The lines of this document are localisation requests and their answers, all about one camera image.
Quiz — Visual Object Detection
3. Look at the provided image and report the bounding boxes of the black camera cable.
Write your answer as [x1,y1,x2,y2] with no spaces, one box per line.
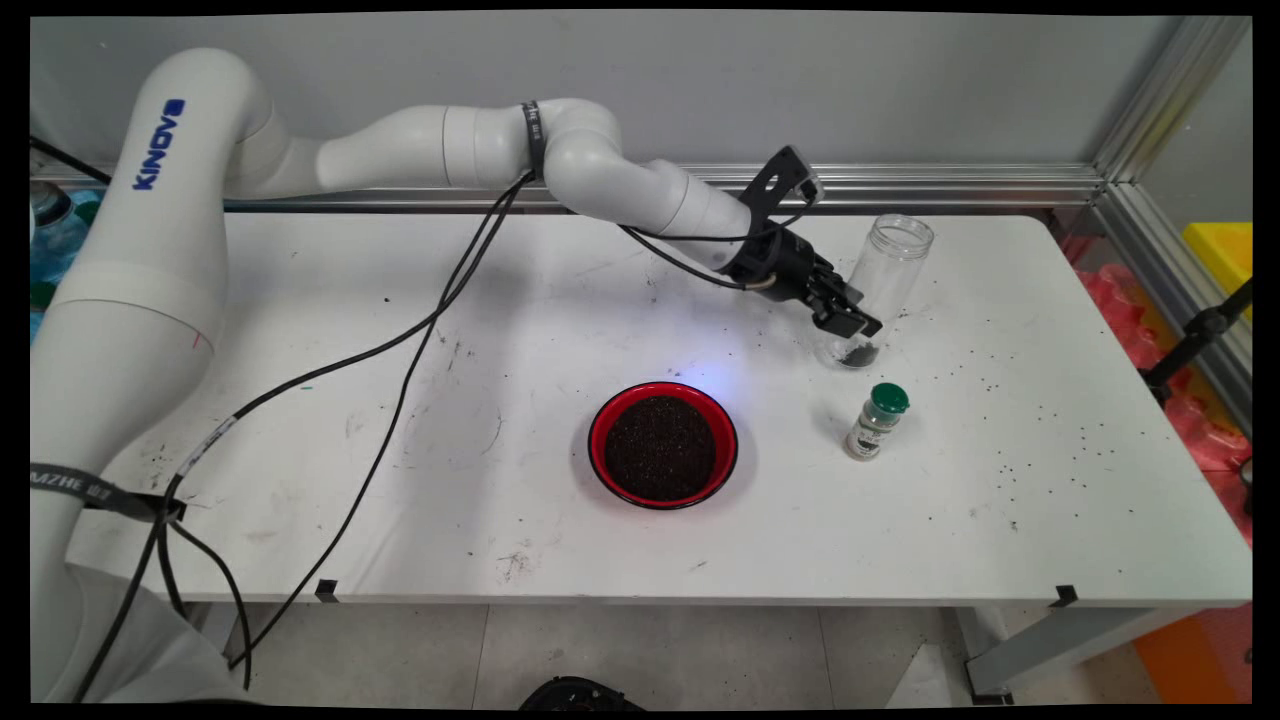
[150,170,811,693]

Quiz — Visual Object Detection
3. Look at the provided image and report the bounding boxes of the aluminium frame post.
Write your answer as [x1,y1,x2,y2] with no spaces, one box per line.
[1090,15,1253,186]

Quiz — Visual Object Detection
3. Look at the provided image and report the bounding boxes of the short aluminium frame rail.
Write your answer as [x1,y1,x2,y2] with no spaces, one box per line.
[1095,183,1253,433]

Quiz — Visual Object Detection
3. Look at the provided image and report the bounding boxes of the clear bottle with dark cap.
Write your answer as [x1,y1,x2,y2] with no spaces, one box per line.
[30,182,76,251]

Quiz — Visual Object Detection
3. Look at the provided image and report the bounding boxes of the red bowl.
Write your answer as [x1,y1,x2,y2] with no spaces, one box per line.
[587,381,740,511]

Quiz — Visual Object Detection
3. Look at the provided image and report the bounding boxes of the grey table leg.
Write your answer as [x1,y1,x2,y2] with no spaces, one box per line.
[195,603,241,661]
[955,605,1201,704]

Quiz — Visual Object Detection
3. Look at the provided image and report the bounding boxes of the orange foam floor mat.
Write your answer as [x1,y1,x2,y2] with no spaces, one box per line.
[1130,605,1253,704]

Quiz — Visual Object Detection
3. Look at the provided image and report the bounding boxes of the yellow foam block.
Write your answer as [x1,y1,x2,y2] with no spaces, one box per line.
[1183,222,1253,321]

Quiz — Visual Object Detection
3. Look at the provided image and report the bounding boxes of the thin black cord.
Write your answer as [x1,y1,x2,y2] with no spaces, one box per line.
[30,135,111,186]

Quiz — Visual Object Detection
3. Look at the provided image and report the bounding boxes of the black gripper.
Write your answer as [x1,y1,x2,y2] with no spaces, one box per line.
[722,222,885,341]

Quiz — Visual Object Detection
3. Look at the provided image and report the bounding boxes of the black velcro cable strap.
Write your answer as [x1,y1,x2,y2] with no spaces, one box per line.
[522,100,549,181]
[30,462,186,523]

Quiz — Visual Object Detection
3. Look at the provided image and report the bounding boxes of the black stand pole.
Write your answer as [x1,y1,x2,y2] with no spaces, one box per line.
[1140,280,1253,406]

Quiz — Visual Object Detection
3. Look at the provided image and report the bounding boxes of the green capped spice bottle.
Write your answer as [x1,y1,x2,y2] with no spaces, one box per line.
[845,382,911,462]

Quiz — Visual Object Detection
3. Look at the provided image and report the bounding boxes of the long aluminium frame rail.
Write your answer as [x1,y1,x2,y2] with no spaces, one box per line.
[30,163,1111,216]

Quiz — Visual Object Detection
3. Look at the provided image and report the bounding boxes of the clear plastic jar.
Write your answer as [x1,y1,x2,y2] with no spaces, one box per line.
[815,213,936,370]

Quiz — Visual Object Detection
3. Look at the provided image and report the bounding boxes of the black round floor object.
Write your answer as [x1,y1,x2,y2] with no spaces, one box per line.
[518,677,646,711]

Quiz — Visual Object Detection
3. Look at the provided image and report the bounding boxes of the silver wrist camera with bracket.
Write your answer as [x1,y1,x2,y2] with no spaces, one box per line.
[738,145,823,236]

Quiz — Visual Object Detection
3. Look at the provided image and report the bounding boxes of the black seeds heap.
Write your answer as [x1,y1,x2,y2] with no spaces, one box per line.
[603,396,717,503]

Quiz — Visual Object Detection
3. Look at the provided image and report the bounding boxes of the pink plastic bag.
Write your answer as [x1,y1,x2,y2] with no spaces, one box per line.
[1060,235,1253,546]

